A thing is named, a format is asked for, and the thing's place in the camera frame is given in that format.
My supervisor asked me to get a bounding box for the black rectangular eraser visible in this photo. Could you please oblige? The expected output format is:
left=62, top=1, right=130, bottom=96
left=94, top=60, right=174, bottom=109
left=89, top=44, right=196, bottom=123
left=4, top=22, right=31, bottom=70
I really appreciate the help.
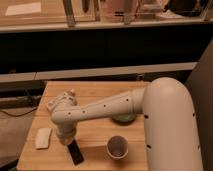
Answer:
left=68, top=140, right=84, bottom=165

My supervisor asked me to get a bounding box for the white folded cloth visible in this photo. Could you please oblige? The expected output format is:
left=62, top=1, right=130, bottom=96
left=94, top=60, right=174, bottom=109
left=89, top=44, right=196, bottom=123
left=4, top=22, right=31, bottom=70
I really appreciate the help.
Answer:
left=35, top=128, right=52, bottom=149

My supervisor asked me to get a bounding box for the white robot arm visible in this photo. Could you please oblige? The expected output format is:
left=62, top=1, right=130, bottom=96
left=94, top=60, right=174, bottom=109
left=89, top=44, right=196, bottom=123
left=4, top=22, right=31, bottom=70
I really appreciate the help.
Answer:
left=46, top=77, right=204, bottom=171

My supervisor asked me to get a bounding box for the green bowl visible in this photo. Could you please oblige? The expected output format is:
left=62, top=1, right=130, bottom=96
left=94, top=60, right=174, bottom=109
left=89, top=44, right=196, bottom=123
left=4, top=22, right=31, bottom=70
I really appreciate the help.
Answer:
left=113, top=114, right=136, bottom=123

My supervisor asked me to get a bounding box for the white paper cup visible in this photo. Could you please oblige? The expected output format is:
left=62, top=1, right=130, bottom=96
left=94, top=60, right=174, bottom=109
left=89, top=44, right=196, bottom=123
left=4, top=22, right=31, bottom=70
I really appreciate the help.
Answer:
left=106, top=136, right=128, bottom=160

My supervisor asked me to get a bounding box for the white paper sheet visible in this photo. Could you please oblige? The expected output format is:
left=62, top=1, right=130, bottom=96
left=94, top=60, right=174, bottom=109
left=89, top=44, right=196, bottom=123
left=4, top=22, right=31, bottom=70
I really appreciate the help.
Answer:
left=5, top=2, right=41, bottom=16

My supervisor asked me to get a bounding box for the black cable on floor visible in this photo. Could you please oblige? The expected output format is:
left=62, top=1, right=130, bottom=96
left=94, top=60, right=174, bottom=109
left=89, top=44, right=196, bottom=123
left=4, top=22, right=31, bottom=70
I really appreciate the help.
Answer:
left=0, top=105, right=38, bottom=118

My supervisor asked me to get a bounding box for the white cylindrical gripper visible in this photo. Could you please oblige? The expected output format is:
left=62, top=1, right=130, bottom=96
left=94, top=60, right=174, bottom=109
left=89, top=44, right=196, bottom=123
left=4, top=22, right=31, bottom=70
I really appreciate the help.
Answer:
left=56, top=123, right=77, bottom=146

